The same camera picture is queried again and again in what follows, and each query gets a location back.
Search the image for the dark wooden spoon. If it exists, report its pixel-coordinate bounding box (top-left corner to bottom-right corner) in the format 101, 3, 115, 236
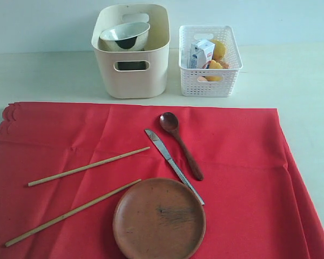
159, 112, 204, 181

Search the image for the steel table knife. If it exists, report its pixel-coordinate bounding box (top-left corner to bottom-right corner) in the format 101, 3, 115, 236
144, 129, 205, 206

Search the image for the stainless steel cup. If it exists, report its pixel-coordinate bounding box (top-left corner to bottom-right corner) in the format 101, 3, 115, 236
116, 61, 148, 71

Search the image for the yellow cheese wedge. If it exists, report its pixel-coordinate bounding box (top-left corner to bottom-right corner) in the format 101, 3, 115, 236
205, 59, 223, 82

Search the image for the small milk carton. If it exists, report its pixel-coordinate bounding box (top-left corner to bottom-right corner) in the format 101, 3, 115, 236
188, 39, 215, 69

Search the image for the brown wooden plate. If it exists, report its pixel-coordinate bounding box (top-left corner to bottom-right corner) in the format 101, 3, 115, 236
112, 178, 206, 258

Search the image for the orange fried nugget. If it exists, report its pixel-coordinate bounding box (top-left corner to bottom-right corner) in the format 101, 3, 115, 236
219, 60, 230, 69

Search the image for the yellow lemon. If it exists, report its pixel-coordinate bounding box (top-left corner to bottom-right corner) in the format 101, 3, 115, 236
210, 39, 226, 61

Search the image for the white ceramic bowl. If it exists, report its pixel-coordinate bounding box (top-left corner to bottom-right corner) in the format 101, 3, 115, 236
98, 22, 150, 52

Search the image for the wooden chopstick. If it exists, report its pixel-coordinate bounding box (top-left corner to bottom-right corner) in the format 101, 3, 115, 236
28, 146, 150, 187
4, 179, 141, 248

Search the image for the white perforated plastic basket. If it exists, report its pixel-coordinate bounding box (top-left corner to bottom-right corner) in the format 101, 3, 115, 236
179, 25, 242, 97

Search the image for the cream plastic bin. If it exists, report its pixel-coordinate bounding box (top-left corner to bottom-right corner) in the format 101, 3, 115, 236
91, 4, 170, 99

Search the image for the red tablecloth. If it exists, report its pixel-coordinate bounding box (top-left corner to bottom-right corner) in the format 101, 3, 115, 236
0, 102, 324, 258

